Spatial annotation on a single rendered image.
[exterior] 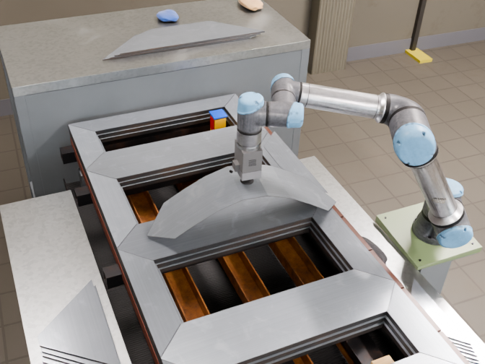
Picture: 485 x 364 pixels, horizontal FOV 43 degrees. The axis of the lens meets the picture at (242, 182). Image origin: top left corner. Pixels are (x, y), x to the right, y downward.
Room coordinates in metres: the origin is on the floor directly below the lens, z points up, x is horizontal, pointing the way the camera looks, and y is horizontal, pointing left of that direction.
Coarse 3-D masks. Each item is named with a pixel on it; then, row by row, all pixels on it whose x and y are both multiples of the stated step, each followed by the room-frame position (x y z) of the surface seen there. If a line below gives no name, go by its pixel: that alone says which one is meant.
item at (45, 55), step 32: (224, 0) 3.04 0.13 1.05; (0, 32) 2.53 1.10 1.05; (32, 32) 2.54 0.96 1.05; (64, 32) 2.56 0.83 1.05; (96, 32) 2.57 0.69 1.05; (128, 32) 2.59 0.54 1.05; (288, 32) 2.67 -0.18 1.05; (32, 64) 2.24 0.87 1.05; (64, 64) 2.26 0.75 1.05; (96, 64) 2.27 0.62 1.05; (128, 64) 2.28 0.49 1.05; (160, 64) 2.30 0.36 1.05; (192, 64) 2.36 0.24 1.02
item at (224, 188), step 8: (224, 168) 1.62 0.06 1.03; (208, 176) 1.60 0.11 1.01; (216, 176) 1.59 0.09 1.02; (224, 176) 1.58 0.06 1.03; (216, 184) 1.55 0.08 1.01; (224, 184) 1.54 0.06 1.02; (232, 184) 1.54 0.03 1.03; (216, 192) 1.52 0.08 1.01; (224, 192) 1.51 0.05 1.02; (232, 192) 1.50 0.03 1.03; (216, 200) 1.48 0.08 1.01; (224, 200) 1.47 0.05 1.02; (232, 200) 1.46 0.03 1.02; (240, 200) 1.46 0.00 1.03
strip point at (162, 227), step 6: (162, 204) 1.55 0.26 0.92; (162, 210) 1.53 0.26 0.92; (162, 216) 1.50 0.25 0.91; (168, 216) 1.49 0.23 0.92; (156, 222) 1.49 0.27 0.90; (162, 222) 1.47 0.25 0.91; (168, 222) 1.46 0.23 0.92; (150, 228) 1.47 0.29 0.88; (156, 228) 1.46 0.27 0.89; (162, 228) 1.45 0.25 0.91; (168, 228) 1.44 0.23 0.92; (150, 234) 1.45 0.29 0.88; (156, 234) 1.44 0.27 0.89; (162, 234) 1.43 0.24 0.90; (168, 234) 1.42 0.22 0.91; (174, 234) 1.41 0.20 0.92
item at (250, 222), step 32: (128, 128) 2.11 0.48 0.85; (160, 128) 2.16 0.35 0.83; (224, 160) 1.93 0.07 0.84; (224, 224) 1.53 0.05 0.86; (256, 224) 1.54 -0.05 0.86; (288, 224) 1.55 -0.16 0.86; (160, 256) 1.37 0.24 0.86; (192, 256) 1.40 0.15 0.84; (384, 320) 1.18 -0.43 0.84; (288, 352) 1.04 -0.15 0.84; (416, 352) 1.06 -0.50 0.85
